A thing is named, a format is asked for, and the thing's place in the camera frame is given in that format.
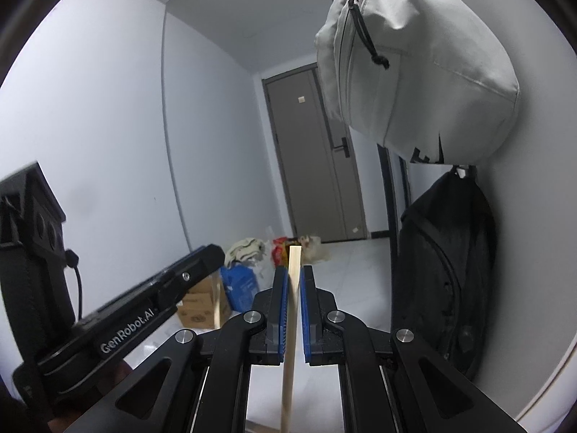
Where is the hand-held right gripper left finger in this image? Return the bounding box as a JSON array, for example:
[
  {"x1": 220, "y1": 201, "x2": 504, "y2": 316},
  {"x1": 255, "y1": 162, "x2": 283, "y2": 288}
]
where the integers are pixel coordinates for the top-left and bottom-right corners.
[{"x1": 97, "y1": 265, "x2": 289, "y2": 433}]

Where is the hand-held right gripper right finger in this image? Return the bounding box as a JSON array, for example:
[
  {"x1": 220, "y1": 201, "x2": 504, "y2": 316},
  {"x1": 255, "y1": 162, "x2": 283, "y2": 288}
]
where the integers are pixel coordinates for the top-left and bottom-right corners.
[{"x1": 300, "y1": 265, "x2": 528, "y2": 433}]

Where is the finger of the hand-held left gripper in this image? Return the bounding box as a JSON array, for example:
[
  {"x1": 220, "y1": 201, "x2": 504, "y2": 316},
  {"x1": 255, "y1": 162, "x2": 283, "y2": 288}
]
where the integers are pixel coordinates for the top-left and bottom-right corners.
[{"x1": 155, "y1": 244, "x2": 225, "y2": 314}]

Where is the wooden chopstick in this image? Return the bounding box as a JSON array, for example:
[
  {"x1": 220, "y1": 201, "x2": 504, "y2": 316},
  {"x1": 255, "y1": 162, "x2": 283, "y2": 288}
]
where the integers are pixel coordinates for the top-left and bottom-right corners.
[
  {"x1": 279, "y1": 246, "x2": 303, "y2": 433},
  {"x1": 213, "y1": 273, "x2": 223, "y2": 328}
]

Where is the person's left hand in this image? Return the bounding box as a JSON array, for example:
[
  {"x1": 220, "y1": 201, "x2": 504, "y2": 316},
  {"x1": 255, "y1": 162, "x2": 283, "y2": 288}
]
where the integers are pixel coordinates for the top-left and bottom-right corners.
[{"x1": 45, "y1": 361, "x2": 134, "y2": 433}]

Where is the cream cloth bag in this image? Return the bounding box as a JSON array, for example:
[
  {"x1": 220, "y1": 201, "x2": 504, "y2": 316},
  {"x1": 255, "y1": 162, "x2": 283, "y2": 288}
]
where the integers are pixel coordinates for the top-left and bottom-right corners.
[{"x1": 224, "y1": 237, "x2": 268, "y2": 268}]

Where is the blue cardboard box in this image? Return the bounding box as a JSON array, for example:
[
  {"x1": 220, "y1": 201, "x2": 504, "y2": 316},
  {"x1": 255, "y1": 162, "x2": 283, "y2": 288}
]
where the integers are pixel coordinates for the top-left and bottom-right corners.
[{"x1": 220, "y1": 264, "x2": 260, "y2": 313}]

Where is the brown cardboard box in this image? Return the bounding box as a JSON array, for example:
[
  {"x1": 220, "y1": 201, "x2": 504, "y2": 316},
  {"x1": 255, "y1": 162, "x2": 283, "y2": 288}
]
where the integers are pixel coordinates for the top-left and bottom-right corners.
[{"x1": 177, "y1": 275, "x2": 232, "y2": 329}]

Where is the beige plastic bag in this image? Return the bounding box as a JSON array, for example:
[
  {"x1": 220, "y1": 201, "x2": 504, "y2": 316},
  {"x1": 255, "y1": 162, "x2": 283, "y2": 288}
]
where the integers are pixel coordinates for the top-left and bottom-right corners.
[{"x1": 300, "y1": 235, "x2": 330, "y2": 264}]

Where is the grey door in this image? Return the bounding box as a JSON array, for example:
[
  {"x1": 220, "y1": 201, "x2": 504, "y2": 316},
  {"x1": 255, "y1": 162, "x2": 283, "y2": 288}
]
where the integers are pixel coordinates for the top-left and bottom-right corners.
[{"x1": 263, "y1": 67, "x2": 368, "y2": 241}]

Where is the black backpack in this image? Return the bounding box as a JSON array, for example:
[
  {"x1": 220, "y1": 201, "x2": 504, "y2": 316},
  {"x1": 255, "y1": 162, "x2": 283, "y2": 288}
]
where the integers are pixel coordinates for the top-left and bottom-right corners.
[{"x1": 391, "y1": 165, "x2": 497, "y2": 382}]

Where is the grey backpack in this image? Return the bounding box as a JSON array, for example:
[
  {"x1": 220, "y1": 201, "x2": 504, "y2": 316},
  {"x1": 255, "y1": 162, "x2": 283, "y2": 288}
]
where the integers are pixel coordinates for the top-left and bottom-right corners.
[{"x1": 314, "y1": 0, "x2": 520, "y2": 164}]

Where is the black cable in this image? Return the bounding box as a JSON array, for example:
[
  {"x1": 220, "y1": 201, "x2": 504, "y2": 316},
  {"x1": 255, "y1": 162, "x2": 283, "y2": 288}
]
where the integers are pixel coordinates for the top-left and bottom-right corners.
[{"x1": 64, "y1": 248, "x2": 84, "y2": 321}]

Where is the black sliding door frame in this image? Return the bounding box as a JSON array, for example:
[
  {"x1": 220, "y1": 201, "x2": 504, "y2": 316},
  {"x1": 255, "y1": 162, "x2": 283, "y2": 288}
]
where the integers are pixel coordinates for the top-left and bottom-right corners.
[{"x1": 376, "y1": 143, "x2": 412, "y2": 276}]

